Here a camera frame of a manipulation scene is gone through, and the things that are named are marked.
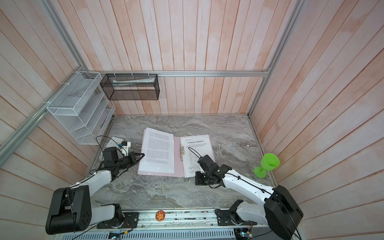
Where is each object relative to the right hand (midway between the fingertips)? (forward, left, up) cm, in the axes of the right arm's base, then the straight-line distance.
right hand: (195, 180), depth 83 cm
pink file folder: (+8, +10, -3) cm, 14 cm away
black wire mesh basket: (+58, +47, +22) cm, 78 cm away
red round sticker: (-18, +18, -3) cm, 26 cm away
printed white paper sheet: (+24, +2, -4) cm, 24 cm away
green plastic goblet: (+6, -38, +11) cm, 40 cm away
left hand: (+11, +31, +5) cm, 33 cm away
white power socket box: (+15, +46, +15) cm, 50 cm away
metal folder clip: (+20, +9, -3) cm, 22 cm away
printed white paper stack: (+16, +24, +2) cm, 29 cm away
